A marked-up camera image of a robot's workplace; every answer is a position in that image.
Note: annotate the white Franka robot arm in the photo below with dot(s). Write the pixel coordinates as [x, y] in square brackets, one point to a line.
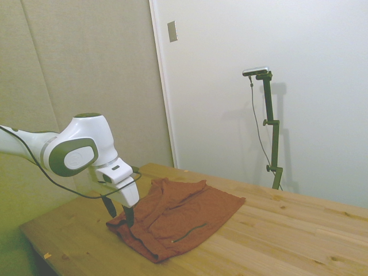
[77, 135]

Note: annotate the grey wall switch plate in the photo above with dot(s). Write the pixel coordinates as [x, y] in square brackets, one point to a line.
[172, 31]

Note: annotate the rust red shorts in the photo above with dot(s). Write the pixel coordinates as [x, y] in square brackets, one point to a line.
[184, 212]

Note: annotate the white door frame trim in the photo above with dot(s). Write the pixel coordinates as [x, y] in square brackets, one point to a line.
[164, 86]

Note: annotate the dark green camera stand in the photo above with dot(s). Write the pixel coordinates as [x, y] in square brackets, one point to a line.
[272, 126]

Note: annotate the silver camera on stand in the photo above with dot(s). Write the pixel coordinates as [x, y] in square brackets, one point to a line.
[255, 70]

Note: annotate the small tan tape scrap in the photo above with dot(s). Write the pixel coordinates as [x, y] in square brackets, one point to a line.
[46, 255]

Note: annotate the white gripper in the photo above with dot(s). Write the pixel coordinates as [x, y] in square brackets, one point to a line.
[128, 193]

